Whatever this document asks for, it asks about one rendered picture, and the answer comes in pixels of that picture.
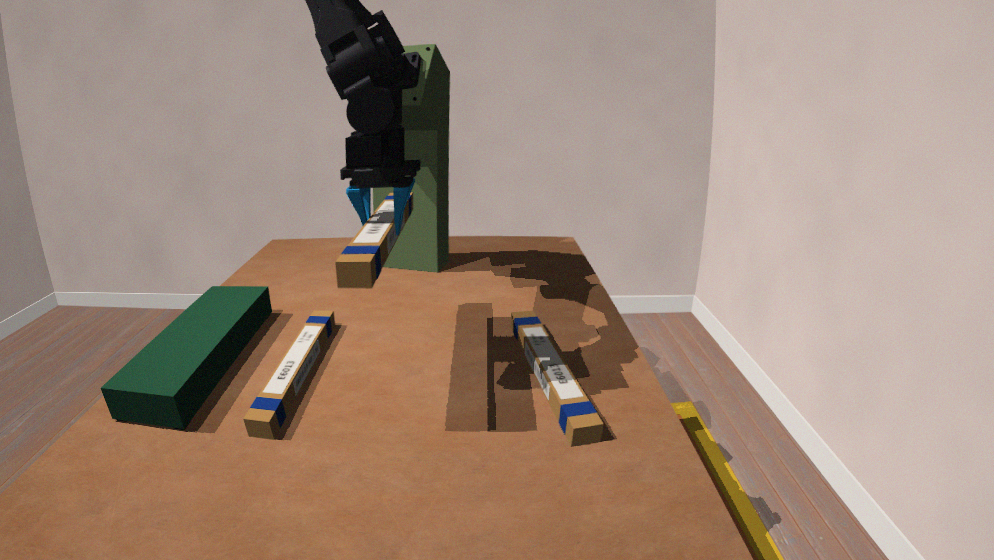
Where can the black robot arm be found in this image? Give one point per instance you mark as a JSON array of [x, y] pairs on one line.
[[371, 105]]

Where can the tan box with white label and blue bands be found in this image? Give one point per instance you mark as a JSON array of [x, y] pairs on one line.
[[361, 262]]

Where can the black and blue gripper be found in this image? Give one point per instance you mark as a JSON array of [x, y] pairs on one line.
[[392, 177]]

